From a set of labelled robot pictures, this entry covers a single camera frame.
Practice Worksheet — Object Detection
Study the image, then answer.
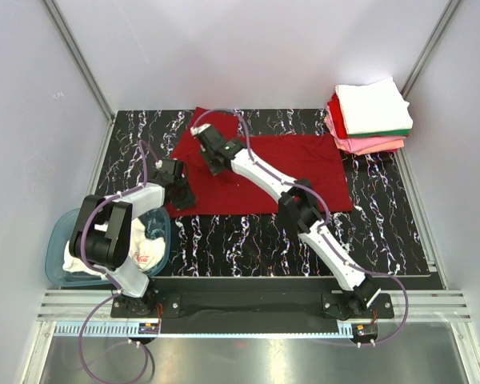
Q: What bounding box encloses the white t shirt in basket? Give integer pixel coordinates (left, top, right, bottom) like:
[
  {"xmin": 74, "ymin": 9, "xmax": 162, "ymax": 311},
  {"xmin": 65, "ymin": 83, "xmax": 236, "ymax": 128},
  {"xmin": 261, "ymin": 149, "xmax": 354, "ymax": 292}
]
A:
[{"xmin": 62, "ymin": 218, "xmax": 166, "ymax": 279}]

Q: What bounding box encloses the left aluminium corner post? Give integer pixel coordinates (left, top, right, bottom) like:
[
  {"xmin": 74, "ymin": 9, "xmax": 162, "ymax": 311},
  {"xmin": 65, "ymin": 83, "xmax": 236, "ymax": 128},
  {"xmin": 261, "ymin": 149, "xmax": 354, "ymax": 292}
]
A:
[{"xmin": 42, "ymin": 0, "xmax": 116, "ymax": 123}]

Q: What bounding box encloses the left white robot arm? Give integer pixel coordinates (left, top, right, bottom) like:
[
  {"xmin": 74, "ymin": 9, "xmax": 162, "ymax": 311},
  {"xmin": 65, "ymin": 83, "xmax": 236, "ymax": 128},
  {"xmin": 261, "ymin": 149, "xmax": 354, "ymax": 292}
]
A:
[{"xmin": 68, "ymin": 159, "xmax": 196, "ymax": 317}]

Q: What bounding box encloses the white slotted cable duct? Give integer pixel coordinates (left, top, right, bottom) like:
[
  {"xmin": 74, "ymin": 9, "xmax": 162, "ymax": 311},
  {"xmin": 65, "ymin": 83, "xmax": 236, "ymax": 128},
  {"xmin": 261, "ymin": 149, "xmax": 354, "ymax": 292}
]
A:
[{"xmin": 54, "ymin": 321, "xmax": 353, "ymax": 339}]

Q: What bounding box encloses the folded white t shirt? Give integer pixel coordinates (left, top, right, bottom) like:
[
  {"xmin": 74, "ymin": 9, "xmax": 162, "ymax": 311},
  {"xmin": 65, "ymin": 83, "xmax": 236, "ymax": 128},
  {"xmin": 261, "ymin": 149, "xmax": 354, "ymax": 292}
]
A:
[{"xmin": 335, "ymin": 77, "xmax": 413, "ymax": 137}]

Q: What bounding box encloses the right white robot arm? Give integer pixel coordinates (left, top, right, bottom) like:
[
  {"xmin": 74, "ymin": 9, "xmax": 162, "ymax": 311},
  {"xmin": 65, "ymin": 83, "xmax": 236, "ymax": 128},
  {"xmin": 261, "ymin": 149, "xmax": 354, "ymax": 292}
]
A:
[{"xmin": 190, "ymin": 123, "xmax": 381, "ymax": 318}]

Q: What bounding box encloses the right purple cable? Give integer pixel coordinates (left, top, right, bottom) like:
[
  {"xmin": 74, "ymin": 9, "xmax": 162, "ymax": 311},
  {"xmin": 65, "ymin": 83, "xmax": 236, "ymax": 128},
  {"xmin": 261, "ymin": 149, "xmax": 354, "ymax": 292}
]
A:
[{"xmin": 190, "ymin": 108, "xmax": 409, "ymax": 349}]

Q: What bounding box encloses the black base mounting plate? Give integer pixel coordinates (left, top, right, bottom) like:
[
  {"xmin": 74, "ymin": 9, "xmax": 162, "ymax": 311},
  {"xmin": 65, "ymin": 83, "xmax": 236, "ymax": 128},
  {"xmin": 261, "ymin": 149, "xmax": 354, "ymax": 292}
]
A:
[{"xmin": 111, "ymin": 277, "xmax": 394, "ymax": 320}]

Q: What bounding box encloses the blue plastic basket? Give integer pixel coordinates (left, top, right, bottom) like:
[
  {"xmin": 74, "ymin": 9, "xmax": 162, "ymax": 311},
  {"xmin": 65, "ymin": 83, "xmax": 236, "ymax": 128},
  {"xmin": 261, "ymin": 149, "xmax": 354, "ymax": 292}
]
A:
[{"xmin": 45, "ymin": 209, "xmax": 170, "ymax": 288}]

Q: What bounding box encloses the folded green t shirt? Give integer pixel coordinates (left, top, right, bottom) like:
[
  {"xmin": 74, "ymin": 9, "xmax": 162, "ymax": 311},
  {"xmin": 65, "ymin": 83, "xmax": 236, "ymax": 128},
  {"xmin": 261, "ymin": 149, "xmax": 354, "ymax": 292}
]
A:
[{"xmin": 346, "ymin": 127, "xmax": 411, "ymax": 138}]

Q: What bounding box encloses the dark red t shirt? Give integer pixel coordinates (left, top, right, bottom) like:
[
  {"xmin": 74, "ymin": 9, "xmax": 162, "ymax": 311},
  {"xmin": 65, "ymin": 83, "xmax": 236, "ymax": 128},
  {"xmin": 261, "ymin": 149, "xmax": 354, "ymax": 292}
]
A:
[{"xmin": 168, "ymin": 106, "xmax": 355, "ymax": 219}]

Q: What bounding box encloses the right aluminium corner post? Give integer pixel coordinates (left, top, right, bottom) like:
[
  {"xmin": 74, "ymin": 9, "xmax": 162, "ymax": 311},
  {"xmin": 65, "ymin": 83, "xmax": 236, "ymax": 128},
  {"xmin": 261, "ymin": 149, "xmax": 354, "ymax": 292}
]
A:
[{"xmin": 401, "ymin": 0, "xmax": 463, "ymax": 98}]

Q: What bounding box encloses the purple cable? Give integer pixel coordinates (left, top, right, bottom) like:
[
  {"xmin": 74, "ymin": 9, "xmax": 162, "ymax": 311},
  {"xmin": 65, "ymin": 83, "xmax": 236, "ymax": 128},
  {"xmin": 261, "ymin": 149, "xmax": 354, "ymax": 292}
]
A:
[
  {"xmin": 190, "ymin": 108, "xmax": 409, "ymax": 349},
  {"xmin": 78, "ymin": 139, "xmax": 163, "ymax": 381}
]

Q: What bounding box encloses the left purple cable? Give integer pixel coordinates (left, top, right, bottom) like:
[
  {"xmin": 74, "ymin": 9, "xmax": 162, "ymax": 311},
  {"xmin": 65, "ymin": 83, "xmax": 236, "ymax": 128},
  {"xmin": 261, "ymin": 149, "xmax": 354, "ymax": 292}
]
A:
[{"xmin": 78, "ymin": 139, "xmax": 163, "ymax": 381}]

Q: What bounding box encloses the folded red t shirt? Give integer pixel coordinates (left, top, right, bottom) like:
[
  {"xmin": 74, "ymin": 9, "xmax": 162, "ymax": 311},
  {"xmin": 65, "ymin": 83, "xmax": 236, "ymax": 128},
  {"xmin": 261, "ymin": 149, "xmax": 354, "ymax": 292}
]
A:
[{"xmin": 328, "ymin": 94, "xmax": 348, "ymax": 139}]

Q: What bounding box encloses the aluminium corner post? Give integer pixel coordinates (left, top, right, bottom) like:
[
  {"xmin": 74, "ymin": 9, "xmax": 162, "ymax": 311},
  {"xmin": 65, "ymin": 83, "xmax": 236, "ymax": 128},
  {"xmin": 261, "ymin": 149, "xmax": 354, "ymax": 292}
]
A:
[
  {"xmin": 42, "ymin": 0, "xmax": 116, "ymax": 123},
  {"xmin": 401, "ymin": 0, "xmax": 463, "ymax": 98}
]

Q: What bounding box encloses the folded pink t shirt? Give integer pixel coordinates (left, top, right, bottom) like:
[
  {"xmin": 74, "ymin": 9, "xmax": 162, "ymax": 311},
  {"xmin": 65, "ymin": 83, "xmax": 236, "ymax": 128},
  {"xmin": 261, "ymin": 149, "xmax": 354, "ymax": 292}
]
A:
[{"xmin": 325, "ymin": 114, "xmax": 408, "ymax": 155}]

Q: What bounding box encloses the folded salmon t shirt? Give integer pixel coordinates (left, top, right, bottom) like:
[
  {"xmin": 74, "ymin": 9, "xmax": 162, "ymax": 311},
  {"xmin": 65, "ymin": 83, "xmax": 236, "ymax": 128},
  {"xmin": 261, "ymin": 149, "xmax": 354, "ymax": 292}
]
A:
[{"xmin": 335, "ymin": 138, "xmax": 405, "ymax": 156}]

